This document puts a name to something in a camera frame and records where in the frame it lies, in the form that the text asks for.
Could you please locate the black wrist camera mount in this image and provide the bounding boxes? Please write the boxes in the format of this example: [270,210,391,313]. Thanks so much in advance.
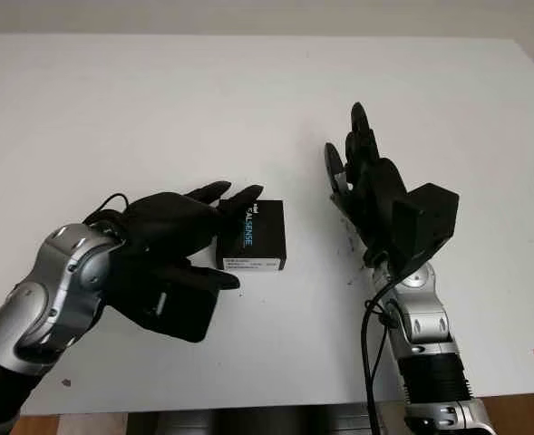
[391,182,461,280]
[107,260,220,344]

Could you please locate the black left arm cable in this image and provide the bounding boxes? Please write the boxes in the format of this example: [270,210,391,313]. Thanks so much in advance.
[83,193,131,227]

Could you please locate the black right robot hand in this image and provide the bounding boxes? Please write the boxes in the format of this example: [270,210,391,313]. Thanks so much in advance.
[324,101,408,271]

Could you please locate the dark robot torso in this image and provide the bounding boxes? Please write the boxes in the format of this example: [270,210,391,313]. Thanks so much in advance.
[125,407,408,435]

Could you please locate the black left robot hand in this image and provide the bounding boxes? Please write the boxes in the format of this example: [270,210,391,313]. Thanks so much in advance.
[83,180,266,291]

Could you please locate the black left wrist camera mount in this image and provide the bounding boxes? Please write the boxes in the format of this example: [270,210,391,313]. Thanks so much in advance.
[107,260,220,344]

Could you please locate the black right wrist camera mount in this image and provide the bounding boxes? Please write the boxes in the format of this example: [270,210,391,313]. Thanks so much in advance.
[391,182,461,280]

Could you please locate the black RealSense box lid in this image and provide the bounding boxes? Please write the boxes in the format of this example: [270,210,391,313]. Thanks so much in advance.
[215,198,287,273]

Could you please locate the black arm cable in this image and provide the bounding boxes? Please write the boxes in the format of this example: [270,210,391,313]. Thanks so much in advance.
[83,193,131,227]
[360,271,402,435]

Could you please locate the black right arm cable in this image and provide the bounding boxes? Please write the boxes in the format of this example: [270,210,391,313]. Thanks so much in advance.
[360,271,402,435]

